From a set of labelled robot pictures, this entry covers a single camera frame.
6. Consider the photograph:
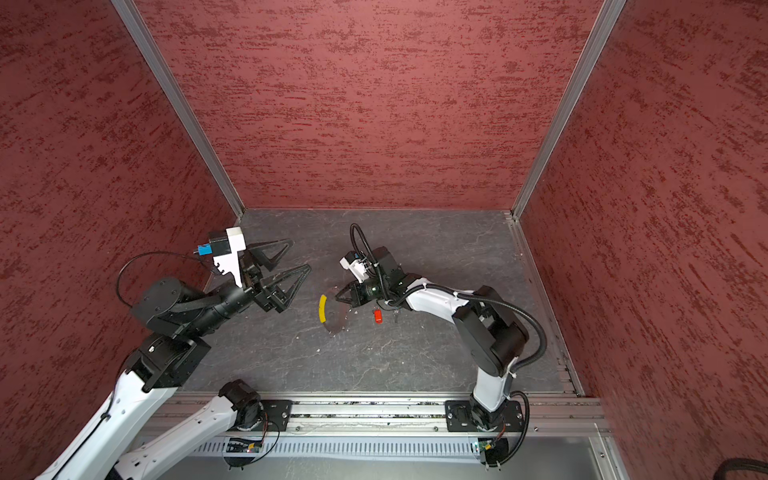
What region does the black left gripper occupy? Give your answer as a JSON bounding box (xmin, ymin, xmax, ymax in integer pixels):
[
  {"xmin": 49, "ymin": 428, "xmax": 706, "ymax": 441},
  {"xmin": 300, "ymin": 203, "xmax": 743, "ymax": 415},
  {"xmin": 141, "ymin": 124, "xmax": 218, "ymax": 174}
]
[{"xmin": 188, "ymin": 235, "xmax": 313, "ymax": 334}]

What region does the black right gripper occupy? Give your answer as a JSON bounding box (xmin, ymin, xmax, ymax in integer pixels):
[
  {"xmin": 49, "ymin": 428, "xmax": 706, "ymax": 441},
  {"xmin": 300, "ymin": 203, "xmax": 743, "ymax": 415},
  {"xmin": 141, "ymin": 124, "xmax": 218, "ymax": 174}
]
[{"xmin": 335, "ymin": 276, "xmax": 391, "ymax": 308}]

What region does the yellow capped key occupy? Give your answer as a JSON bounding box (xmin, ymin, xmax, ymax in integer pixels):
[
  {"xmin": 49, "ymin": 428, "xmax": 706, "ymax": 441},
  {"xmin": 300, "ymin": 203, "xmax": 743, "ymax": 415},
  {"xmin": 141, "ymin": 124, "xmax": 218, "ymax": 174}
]
[{"xmin": 318, "ymin": 294, "xmax": 328, "ymax": 324}]

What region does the silver keyring with keys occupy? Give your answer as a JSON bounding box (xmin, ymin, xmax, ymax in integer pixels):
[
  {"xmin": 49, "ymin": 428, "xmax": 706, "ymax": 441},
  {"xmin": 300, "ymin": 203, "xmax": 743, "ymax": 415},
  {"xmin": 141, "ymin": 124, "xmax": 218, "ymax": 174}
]
[{"xmin": 333, "ymin": 285, "xmax": 354, "ymax": 311}]

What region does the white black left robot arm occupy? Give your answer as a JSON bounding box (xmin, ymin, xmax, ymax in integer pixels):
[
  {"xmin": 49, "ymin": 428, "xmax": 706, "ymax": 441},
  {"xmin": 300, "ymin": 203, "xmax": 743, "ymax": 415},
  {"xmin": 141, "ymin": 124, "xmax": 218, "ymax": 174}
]
[{"xmin": 40, "ymin": 228, "xmax": 311, "ymax": 479}]

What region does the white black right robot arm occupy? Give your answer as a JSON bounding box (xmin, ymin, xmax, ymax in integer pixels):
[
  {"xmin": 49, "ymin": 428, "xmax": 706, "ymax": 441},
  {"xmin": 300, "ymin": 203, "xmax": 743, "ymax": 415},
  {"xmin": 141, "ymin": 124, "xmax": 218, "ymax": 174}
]
[{"xmin": 335, "ymin": 247, "xmax": 547, "ymax": 431}]

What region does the perforated metal disc tag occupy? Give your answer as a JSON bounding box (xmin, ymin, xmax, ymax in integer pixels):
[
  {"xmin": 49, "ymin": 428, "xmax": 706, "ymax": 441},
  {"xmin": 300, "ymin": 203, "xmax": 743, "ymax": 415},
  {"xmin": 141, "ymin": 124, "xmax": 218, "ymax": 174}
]
[{"xmin": 321, "ymin": 294, "xmax": 352, "ymax": 335}]

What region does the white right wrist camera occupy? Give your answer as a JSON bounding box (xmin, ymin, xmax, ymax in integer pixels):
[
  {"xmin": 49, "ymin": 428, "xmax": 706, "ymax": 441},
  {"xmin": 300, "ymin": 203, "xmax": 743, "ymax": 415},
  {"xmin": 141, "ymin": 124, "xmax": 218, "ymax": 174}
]
[{"xmin": 340, "ymin": 251, "xmax": 370, "ymax": 284}]

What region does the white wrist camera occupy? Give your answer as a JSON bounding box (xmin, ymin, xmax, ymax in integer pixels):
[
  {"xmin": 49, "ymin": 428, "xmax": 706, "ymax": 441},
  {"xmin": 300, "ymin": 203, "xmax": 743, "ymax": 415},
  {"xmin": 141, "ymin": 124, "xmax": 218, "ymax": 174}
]
[
  {"xmin": 340, "ymin": 251, "xmax": 370, "ymax": 284},
  {"xmin": 196, "ymin": 227, "xmax": 246, "ymax": 288}
]

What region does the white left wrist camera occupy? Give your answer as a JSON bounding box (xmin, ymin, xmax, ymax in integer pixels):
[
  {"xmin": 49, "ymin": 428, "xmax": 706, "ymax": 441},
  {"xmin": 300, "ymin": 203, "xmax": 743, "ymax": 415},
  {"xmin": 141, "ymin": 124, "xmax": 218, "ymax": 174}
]
[{"xmin": 196, "ymin": 227, "xmax": 246, "ymax": 288}]

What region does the black corrugated cable conduit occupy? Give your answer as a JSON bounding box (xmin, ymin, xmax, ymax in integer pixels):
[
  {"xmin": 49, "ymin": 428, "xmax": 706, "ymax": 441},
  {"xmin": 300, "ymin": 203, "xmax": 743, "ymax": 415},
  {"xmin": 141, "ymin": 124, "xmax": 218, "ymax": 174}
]
[{"xmin": 349, "ymin": 223, "xmax": 548, "ymax": 373}]

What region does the aluminium corner post left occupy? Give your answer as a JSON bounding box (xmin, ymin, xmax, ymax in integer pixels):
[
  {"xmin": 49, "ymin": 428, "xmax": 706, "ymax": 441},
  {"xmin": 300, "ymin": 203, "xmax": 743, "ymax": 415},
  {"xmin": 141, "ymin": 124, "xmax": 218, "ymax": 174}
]
[{"xmin": 111, "ymin": 0, "xmax": 246, "ymax": 220}]

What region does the aluminium corner post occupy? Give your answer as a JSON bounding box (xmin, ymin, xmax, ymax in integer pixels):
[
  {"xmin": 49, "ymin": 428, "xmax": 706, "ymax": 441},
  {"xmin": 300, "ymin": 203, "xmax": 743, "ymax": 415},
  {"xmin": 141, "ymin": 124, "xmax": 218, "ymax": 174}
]
[
  {"xmin": 511, "ymin": 0, "xmax": 626, "ymax": 222},
  {"xmin": 111, "ymin": 0, "xmax": 246, "ymax": 220}
]

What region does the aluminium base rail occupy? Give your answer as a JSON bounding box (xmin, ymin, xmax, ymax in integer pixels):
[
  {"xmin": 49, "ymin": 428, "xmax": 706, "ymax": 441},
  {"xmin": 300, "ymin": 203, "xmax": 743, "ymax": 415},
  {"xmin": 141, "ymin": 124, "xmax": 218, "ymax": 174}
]
[{"xmin": 262, "ymin": 392, "xmax": 612, "ymax": 437}]

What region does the aluminium corner post right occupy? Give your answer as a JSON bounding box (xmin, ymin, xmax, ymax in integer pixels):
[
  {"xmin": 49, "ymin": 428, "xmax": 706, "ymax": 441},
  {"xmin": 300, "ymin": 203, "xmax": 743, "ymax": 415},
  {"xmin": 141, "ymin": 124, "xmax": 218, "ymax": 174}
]
[{"xmin": 511, "ymin": 0, "xmax": 626, "ymax": 222}]

